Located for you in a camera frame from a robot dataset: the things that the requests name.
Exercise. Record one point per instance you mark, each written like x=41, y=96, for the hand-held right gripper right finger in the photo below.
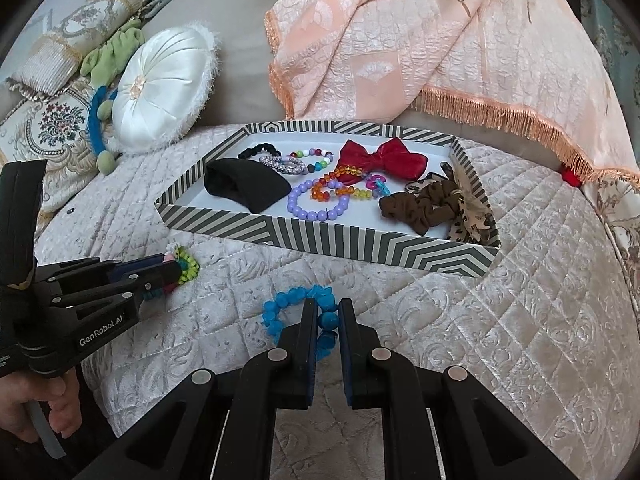
x=344, y=332

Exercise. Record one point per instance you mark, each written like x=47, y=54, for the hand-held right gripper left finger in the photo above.
x=312, y=332

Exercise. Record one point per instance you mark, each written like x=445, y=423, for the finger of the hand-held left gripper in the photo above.
x=160, y=280
x=140, y=267

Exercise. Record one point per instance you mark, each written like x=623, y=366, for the striped cardboard box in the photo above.
x=325, y=240

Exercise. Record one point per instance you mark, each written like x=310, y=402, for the black cloth pouch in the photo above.
x=245, y=185

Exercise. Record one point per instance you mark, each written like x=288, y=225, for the brown scrunchie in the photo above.
x=410, y=210

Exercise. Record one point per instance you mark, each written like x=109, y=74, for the leopard print hair bow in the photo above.
x=470, y=225

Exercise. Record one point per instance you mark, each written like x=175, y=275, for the red velvet hair bow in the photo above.
x=370, y=157

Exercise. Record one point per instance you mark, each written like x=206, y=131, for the person's left hand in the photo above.
x=67, y=405

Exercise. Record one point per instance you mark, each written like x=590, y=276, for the quilted beige sofa cover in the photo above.
x=500, y=335

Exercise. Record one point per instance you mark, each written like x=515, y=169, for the floral embroidered cushion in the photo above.
x=45, y=125

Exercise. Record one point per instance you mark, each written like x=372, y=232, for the white round satin pillow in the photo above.
x=160, y=85

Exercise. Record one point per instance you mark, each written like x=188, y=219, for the beige sofa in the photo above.
x=240, y=85

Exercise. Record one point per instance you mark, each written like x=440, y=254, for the green plush toy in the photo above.
x=115, y=50

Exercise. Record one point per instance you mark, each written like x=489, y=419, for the floral bolster pillow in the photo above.
x=75, y=25

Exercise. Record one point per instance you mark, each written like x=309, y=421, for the red cloth item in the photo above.
x=570, y=177

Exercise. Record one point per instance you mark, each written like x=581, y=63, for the beige floral pillow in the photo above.
x=620, y=230

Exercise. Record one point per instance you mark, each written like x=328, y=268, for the peach fringed blanket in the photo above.
x=425, y=25

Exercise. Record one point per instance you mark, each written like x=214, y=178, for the blue floral fabric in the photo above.
x=615, y=35

